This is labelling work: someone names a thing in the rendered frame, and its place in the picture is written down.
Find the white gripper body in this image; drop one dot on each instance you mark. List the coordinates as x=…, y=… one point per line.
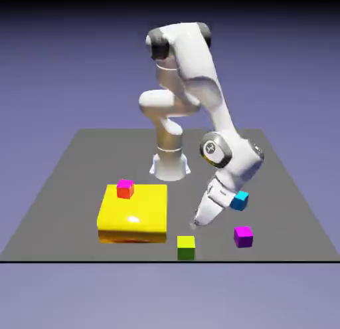
x=208, y=210

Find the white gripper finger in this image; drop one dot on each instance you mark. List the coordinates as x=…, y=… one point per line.
x=193, y=225

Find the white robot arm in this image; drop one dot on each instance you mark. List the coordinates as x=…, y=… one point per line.
x=196, y=68

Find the small yellow-green cube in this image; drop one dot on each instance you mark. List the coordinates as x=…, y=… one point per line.
x=186, y=248

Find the small cyan cube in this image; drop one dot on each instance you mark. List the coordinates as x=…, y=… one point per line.
x=239, y=200

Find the small magenta cube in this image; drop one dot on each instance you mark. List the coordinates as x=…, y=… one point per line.
x=243, y=237

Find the small red cube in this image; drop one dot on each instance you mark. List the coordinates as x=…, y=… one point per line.
x=125, y=189

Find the large yellow box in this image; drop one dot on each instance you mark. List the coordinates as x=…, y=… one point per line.
x=132, y=214

